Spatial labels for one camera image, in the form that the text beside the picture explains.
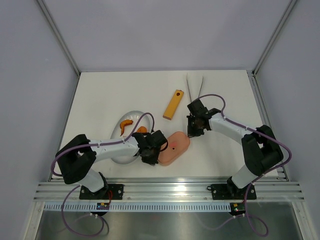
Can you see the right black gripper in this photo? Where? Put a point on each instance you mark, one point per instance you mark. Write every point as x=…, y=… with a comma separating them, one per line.
x=191, y=132

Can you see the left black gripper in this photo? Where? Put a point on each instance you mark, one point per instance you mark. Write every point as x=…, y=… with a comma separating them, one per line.
x=153, y=160

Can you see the pink lunch box lid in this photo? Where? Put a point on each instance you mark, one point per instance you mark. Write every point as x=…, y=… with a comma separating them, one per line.
x=178, y=144

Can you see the metal food tongs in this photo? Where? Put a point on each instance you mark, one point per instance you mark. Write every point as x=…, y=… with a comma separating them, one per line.
x=194, y=85

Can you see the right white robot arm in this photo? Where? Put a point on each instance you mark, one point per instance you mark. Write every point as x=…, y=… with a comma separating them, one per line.
x=260, y=151

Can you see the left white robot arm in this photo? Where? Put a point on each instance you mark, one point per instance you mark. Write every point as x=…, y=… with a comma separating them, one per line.
x=76, y=159

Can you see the yellow rectangular box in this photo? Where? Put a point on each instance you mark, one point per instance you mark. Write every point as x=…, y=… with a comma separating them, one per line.
x=173, y=105

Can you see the white oval plate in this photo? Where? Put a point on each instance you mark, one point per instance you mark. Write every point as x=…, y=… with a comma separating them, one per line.
x=134, y=115

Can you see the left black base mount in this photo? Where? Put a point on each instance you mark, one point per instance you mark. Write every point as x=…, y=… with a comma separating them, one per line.
x=113, y=192

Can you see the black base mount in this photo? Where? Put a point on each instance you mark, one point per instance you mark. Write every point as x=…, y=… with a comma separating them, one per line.
x=113, y=192
x=225, y=191

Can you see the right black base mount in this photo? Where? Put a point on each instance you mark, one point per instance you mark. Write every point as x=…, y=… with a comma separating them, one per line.
x=225, y=191

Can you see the white slotted cable duct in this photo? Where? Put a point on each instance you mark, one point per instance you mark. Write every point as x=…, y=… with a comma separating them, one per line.
x=148, y=207

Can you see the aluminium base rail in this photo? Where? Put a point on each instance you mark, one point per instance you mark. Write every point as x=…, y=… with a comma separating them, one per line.
x=175, y=190

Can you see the right aluminium frame post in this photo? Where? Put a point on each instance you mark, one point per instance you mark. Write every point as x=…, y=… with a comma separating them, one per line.
x=274, y=36

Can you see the aluminium frame post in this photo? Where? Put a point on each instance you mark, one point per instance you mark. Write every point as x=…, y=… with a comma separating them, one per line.
x=274, y=36
x=46, y=13

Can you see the left aluminium frame post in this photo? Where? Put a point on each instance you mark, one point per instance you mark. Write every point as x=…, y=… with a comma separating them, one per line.
x=46, y=13

